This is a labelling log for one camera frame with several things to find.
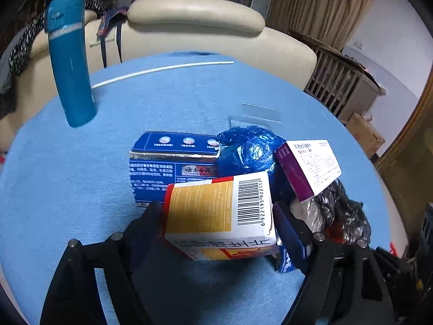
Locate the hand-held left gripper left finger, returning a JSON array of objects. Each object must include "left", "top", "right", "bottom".
[{"left": 41, "top": 202, "right": 167, "bottom": 325}]

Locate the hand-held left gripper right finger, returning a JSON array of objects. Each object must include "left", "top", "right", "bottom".
[{"left": 272, "top": 201, "right": 396, "bottom": 325}]

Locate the black plastic bag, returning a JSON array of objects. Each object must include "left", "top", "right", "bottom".
[{"left": 291, "top": 178, "right": 371, "bottom": 244}]

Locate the orange and white medicine box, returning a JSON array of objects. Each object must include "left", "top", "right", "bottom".
[{"left": 162, "top": 171, "right": 280, "bottom": 261}]

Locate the purple and white medicine box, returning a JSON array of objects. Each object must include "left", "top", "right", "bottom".
[{"left": 274, "top": 139, "right": 342, "bottom": 202}]

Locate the blue plastic bag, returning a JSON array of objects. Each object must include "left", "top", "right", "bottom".
[{"left": 216, "top": 125, "right": 295, "bottom": 204}]

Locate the blue cardboard box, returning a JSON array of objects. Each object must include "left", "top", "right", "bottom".
[{"left": 129, "top": 131, "right": 222, "bottom": 208}]

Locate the blue table cloth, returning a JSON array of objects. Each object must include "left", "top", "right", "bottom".
[{"left": 0, "top": 51, "right": 396, "bottom": 325}]

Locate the brown cardboard box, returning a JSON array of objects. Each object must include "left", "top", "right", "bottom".
[{"left": 345, "top": 112, "right": 386, "bottom": 158}]

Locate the wooden door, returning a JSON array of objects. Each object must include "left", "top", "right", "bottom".
[{"left": 375, "top": 74, "right": 433, "bottom": 244}]

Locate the thin white stick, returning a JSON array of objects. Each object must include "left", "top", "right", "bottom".
[{"left": 91, "top": 61, "right": 235, "bottom": 89}]

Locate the wooden slatted crib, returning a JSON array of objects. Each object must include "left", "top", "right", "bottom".
[{"left": 287, "top": 29, "right": 381, "bottom": 122}]

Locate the blue insulated bottle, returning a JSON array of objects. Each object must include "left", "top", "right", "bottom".
[{"left": 45, "top": 0, "right": 98, "bottom": 128}]

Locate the cream leather sofa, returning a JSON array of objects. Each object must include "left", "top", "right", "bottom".
[{"left": 0, "top": 0, "right": 319, "bottom": 143}]

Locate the dark spotted clothing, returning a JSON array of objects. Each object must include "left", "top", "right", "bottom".
[{"left": 7, "top": 0, "right": 109, "bottom": 75}]

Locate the beige curtain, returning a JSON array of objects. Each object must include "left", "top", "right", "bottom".
[{"left": 267, "top": 0, "right": 376, "bottom": 51}]

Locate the white appliance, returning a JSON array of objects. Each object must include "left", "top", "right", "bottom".
[{"left": 250, "top": 0, "right": 270, "bottom": 19}]

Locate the red and blue strap bag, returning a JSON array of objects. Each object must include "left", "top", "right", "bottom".
[{"left": 96, "top": 5, "right": 130, "bottom": 68}]

